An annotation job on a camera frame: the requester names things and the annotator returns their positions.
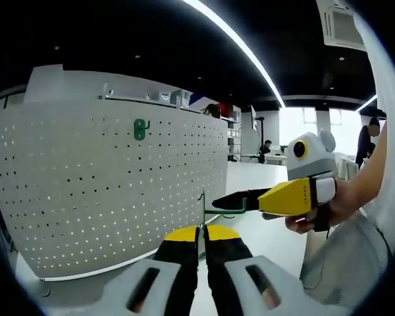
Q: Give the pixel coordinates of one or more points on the black tripod stand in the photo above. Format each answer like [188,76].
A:
[260,154]

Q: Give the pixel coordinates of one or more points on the grey metal shelf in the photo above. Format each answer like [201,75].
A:
[145,98]

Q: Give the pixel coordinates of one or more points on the grey mesh office chair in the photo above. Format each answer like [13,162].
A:
[349,263]

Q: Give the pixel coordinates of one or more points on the person's white shirt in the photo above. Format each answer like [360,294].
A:
[390,98]

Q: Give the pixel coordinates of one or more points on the green hook assembly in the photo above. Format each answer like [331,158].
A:
[217,212]
[139,130]

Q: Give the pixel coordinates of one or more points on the ceiling light strip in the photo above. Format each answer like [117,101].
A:
[257,66]

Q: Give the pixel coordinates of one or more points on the person's right hand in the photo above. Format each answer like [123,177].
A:
[344,204]

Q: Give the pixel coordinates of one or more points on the white perforated mounting plate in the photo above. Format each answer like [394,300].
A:
[184,158]

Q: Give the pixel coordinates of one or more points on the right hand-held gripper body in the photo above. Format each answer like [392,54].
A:
[312,164]

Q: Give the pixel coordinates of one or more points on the ceiling air conditioner unit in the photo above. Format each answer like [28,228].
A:
[342,29]

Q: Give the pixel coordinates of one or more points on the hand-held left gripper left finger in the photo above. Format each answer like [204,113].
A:
[128,289]

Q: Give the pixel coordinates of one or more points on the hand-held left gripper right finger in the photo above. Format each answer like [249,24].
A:
[283,286]

